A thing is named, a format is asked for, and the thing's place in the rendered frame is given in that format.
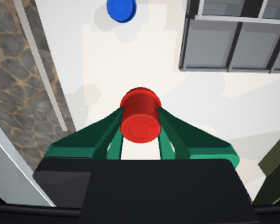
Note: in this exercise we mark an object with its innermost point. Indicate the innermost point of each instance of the red plug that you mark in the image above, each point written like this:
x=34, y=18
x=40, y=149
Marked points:
x=140, y=121

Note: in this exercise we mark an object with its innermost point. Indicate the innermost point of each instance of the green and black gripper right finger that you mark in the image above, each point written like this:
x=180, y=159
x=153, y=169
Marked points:
x=190, y=142

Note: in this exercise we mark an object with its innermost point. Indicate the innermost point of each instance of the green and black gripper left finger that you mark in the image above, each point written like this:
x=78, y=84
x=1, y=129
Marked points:
x=93, y=141

